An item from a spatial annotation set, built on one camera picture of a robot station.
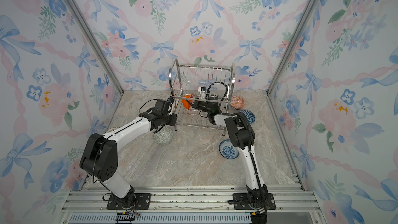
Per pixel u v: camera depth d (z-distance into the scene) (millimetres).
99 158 487
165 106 719
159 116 703
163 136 950
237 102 1103
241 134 630
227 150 901
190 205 733
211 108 860
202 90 927
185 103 977
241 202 732
